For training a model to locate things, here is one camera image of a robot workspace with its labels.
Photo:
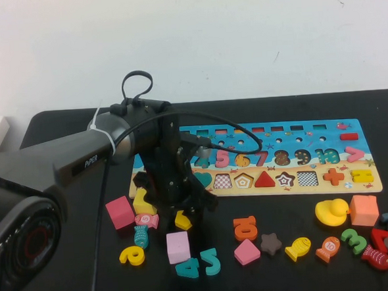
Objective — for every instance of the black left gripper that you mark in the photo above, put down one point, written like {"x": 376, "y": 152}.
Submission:
{"x": 172, "y": 173}

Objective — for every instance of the yellow pentagon piece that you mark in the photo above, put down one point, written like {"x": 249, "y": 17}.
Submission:
{"x": 184, "y": 221}

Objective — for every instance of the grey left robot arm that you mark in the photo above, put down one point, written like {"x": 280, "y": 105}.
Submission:
{"x": 50, "y": 161}

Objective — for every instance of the pink fish piece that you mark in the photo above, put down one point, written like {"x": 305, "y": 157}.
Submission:
{"x": 148, "y": 220}

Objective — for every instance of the teal heart piece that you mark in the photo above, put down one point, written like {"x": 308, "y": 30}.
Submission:
{"x": 204, "y": 179}

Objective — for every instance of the teal fish piece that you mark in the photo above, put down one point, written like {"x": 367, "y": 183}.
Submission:
{"x": 141, "y": 236}

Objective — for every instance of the teal number four piece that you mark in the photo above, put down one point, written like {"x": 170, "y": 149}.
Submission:
{"x": 189, "y": 268}

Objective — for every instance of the teal number two piece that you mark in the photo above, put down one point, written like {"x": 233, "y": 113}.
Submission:
{"x": 213, "y": 267}

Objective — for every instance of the yellow number nine piece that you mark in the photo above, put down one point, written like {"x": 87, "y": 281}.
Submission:
{"x": 138, "y": 258}

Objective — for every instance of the orange number ten piece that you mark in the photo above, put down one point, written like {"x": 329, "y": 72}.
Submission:
{"x": 245, "y": 233}

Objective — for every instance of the pink number five piece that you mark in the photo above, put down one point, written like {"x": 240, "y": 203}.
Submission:
{"x": 223, "y": 163}

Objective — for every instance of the pink diamond piece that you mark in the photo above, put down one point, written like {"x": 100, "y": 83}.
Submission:
{"x": 247, "y": 251}

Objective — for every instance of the red triangle piece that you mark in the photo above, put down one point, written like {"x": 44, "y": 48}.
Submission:
{"x": 265, "y": 181}

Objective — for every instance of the brown star piece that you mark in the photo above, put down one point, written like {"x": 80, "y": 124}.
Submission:
{"x": 271, "y": 244}

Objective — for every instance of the yellow fish piece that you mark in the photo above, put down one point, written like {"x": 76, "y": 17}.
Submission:
{"x": 298, "y": 248}

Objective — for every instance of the orange fish piece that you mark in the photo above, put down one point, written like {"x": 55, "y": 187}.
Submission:
{"x": 327, "y": 248}

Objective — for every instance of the colourful wooden puzzle board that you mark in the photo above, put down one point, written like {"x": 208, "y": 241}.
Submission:
{"x": 312, "y": 146}

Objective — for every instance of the orange plus sign piece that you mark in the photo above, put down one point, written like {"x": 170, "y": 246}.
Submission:
{"x": 333, "y": 177}

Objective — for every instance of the green number three piece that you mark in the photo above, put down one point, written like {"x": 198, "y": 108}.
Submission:
{"x": 357, "y": 243}

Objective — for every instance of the yellow equals sign piece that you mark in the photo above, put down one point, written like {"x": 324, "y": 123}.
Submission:
{"x": 361, "y": 173}

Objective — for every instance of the red minus sign piece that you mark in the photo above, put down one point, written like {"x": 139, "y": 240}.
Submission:
{"x": 349, "y": 137}

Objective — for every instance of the pink greater-than sign piece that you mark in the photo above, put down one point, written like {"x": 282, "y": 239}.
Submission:
{"x": 357, "y": 154}

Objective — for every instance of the red number seven piece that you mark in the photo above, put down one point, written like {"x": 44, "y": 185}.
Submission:
{"x": 378, "y": 239}

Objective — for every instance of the red fish piece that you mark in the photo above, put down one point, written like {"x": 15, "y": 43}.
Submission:
{"x": 376, "y": 258}

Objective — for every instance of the light pink cube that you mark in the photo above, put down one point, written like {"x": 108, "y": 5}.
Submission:
{"x": 178, "y": 247}

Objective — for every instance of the yellow cube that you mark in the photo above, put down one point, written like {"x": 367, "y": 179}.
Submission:
{"x": 141, "y": 204}

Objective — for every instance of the dark pink cube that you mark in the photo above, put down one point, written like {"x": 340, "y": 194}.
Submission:
{"x": 120, "y": 212}

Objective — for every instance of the yellow rubber duck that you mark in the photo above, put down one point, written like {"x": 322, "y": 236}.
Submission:
{"x": 331, "y": 214}

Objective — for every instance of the salmon orange cube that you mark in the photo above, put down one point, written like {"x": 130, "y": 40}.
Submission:
{"x": 364, "y": 210}

